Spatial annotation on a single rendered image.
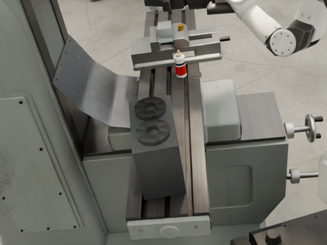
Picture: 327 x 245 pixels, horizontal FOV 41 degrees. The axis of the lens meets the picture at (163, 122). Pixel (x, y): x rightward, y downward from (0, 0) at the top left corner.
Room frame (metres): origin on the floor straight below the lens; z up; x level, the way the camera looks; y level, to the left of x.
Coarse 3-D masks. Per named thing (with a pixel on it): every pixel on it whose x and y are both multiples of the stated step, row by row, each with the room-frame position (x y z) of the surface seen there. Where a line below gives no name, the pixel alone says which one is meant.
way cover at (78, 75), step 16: (64, 48) 1.45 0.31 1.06; (80, 48) 1.53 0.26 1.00; (64, 64) 1.37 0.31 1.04; (80, 64) 1.44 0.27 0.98; (96, 64) 1.52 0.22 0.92; (64, 80) 1.29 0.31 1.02; (80, 80) 1.36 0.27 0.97; (96, 80) 1.42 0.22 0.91; (112, 80) 1.47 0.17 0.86; (128, 80) 1.49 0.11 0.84; (80, 96) 1.29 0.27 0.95; (96, 96) 1.33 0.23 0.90; (112, 96) 1.38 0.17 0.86; (128, 96) 1.38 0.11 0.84; (96, 112) 1.25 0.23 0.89; (112, 112) 1.28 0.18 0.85; (128, 112) 1.29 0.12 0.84
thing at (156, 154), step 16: (160, 96) 1.01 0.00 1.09; (144, 112) 0.94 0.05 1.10; (160, 112) 0.93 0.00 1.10; (144, 128) 0.87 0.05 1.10; (160, 128) 0.86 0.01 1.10; (144, 144) 0.82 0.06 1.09; (160, 144) 0.81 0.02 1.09; (176, 144) 0.80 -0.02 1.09; (144, 160) 0.80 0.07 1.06; (160, 160) 0.80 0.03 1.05; (176, 160) 0.80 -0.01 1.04; (144, 176) 0.80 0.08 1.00; (160, 176) 0.80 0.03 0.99; (176, 176) 0.80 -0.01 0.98; (144, 192) 0.80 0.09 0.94; (160, 192) 0.80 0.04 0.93; (176, 192) 0.80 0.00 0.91
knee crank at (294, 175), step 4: (296, 168) 1.15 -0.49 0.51; (292, 172) 1.13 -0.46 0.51; (296, 172) 1.13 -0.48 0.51; (304, 172) 1.14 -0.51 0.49; (308, 172) 1.13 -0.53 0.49; (312, 172) 1.13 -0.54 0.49; (316, 172) 1.12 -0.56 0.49; (288, 176) 1.13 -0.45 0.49; (292, 176) 1.12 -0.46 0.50; (296, 176) 1.11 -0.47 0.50; (300, 176) 1.12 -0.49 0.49; (304, 176) 1.12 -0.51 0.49; (308, 176) 1.12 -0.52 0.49; (312, 176) 1.12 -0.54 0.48; (316, 176) 1.11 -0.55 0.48; (292, 180) 1.11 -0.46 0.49; (296, 180) 1.11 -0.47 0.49
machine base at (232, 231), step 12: (216, 228) 1.16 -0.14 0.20; (228, 228) 1.15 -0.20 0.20; (240, 228) 1.14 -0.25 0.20; (252, 228) 1.13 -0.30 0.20; (108, 240) 1.20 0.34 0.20; (120, 240) 1.19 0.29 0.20; (132, 240) 1.18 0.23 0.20; (144, 240) 1.17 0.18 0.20; (156, 240) 1.16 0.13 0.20; (168, 240) 1.15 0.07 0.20; (180, 240) 1.13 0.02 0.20; (192, 240) 1.12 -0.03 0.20; (204, 240) 1.11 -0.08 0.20; (216, 240) 1.10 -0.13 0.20; (228, 240) 1.09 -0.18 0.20
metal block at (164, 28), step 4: (168, 20) 1.54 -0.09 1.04; (160, 24) 1.52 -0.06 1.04; (164, 24) 1.51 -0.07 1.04; (168, 24) 1.51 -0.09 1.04; (160, 28) 1.49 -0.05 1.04; (164, 28) 1.48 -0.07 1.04; (168, 28) 1.48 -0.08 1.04; (160, 32) 1.48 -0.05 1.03; (164, 32) 1.48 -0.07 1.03; (168, 32) 1.48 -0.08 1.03; (160, 36) 1.48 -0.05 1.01; (164, 36) 1.48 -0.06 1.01; (168, 36) 1.48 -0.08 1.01; (172, 36) 1.48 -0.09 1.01; (160, 40) 1.48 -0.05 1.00; (164, 40) 1.48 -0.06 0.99; (168, 40) 1.48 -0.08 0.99; (172, 40) 1.48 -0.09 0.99
